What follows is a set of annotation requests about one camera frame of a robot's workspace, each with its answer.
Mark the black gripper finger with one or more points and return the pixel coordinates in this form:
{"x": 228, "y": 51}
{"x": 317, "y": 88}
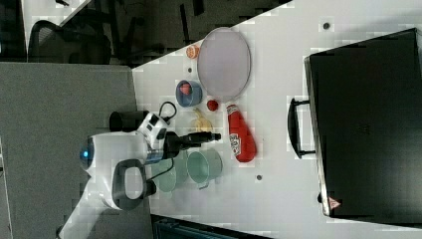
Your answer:
{"x": 210, "y": 136}

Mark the strawberry toy in bowl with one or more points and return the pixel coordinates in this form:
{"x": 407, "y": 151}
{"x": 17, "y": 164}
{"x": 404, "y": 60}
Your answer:
{"x": 185, "y": 89}

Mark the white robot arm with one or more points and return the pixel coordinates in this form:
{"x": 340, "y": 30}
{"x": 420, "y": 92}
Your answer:
{"x": 115, "y": 163}

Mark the blue bowl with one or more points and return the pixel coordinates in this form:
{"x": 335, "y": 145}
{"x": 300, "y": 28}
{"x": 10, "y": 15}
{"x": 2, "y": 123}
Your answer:
{"x": 194, "y": 99}

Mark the red strawberry toy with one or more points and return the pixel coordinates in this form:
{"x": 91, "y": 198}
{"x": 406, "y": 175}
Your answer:
{"x": 212, "y": 105}

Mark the orange slice toy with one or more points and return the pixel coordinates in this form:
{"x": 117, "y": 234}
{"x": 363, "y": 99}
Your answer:
{"x": 192, "y": 51}

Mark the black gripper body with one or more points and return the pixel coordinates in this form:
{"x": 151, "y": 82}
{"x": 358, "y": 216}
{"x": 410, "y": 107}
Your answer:
{"x": 174, "y": 143}

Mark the peeled banana toy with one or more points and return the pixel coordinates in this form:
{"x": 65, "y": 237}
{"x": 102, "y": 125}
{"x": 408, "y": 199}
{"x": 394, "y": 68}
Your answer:
{"x": 201, "y": 123}

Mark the black toaster oven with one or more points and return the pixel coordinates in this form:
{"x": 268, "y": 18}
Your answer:
{"x": 365, "y": 104}

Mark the red ketchup bottle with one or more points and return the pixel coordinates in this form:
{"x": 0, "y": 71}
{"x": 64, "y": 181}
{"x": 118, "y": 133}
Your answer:
{"x": 241, "y": 140}

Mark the green perforated strainer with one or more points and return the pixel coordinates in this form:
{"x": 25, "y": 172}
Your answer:
{"x": 170, "y": 174}

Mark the black office chair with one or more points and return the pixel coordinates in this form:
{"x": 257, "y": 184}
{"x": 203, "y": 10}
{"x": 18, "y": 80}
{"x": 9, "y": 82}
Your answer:
{"x": 50, "y": 43}

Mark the black cylinder post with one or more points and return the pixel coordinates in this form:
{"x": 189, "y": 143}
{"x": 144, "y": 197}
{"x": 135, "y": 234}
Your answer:
{"x": 126, "y": 121}

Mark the large grey round plate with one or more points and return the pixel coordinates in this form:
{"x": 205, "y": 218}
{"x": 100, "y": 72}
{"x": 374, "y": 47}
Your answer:
{"x": 224, "y": 64}

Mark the green cup with handle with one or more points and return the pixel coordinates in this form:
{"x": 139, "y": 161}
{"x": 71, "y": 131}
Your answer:
{"x": 204, "y": 166}

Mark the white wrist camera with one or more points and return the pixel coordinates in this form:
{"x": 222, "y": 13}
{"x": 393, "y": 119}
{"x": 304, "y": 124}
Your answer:
{"x": 154, "y": 129}

